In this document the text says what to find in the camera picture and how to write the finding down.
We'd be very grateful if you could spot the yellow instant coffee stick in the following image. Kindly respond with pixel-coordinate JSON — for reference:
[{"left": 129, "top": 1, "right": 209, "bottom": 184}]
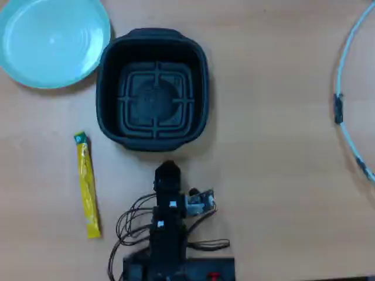
[{"left": 73, "top": 131, "right": 103, "bottom": 239}]

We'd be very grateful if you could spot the teal round plate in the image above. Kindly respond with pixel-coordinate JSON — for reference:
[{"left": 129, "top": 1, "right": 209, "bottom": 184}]
[{"left": 0, "top": 0, "right": 112, "bottom": 90}]

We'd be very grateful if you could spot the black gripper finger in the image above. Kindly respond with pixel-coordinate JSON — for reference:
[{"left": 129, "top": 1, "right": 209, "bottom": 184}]
[
  {"left": 154, "top": 160, "right": 169, "bottom": 194},
  {"left": 168, "top": 160, "right": 182, "bottom": 194}
]

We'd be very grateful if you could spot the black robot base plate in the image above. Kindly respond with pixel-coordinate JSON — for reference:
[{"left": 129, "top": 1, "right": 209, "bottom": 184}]
[{"left": 122, "top": 253, "right": 236, "bottom": 281}]

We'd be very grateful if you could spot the black cable clip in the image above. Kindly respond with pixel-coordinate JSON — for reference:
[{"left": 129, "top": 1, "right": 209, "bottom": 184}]
[
  {"left": 354, "top": 156, "right": 372, "bottom": 177},
  {"left": 333, "top": 92, "right": 345, "bottom": 126}
]

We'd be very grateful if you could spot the brown looped wire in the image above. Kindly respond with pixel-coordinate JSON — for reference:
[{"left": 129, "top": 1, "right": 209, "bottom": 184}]
[{"left": 186, "top": 211, "right": 231, "bottom": 252}]

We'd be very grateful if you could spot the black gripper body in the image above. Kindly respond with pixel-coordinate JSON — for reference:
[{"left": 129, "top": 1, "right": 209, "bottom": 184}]
[{"left": 152, "top": 191, "right": 188, "bottom": 220}]

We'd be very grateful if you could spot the white curved cable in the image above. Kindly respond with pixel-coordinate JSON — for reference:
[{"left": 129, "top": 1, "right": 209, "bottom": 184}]
[{"left": 335, "top": 0, "right": 375, "bottom": 184}]

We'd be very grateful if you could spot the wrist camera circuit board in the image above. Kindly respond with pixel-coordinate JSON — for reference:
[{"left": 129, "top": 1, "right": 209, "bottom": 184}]
[{"left": 185, "top": 188, "right": 217, "bottom": 218}]

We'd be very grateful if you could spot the black square plastic bowl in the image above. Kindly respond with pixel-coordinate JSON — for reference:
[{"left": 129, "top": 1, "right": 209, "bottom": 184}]
[{"left": 96, "top": 28, "right": 210, "bottom": 153}]

